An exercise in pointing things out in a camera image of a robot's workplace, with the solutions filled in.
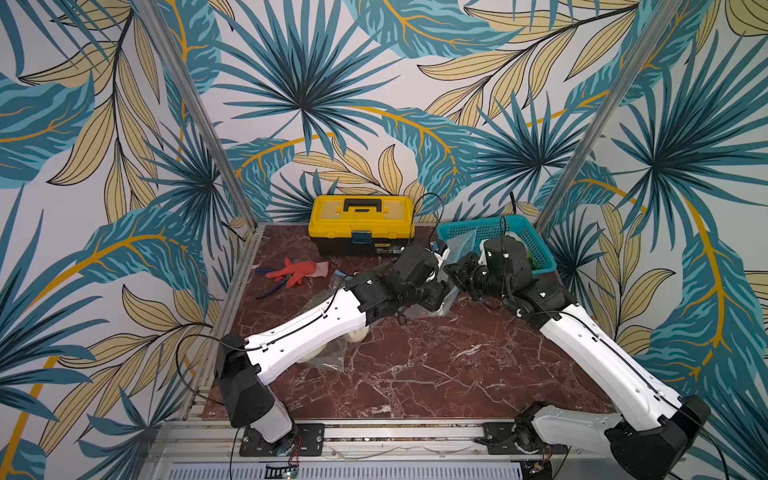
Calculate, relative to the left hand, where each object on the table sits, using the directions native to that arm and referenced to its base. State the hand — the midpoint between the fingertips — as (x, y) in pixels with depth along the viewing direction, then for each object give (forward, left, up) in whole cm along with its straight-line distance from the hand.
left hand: (438, 289), depth 71 cm
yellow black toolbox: (+32, +21, -11) cm, 40 cm away
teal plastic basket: (+40, -36, -18) cm, 56 cm away
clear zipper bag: (+9, -6, +5) cm, 12 cm away
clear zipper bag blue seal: (-9, +27, -21) cm, 35 cm away
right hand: (+5, -1, +3) cm, 6 cm away
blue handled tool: (+15, +50, -26) cm, 58 cm away
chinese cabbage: (-3, +20, -21) cm, 29 cm away
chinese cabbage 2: (+22, -37, -19) cm, 47 cm away
